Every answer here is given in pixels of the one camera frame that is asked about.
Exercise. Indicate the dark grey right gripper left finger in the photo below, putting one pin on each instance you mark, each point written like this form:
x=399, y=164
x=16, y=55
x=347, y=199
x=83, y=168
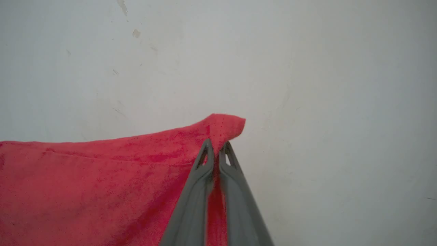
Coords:
x=193, y=205

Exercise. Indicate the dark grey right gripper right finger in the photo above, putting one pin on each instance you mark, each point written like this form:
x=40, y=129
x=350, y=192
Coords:
x=240, y=205

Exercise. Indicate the red cloth garment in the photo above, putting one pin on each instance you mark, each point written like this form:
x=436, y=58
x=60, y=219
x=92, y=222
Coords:
x=95, y=191

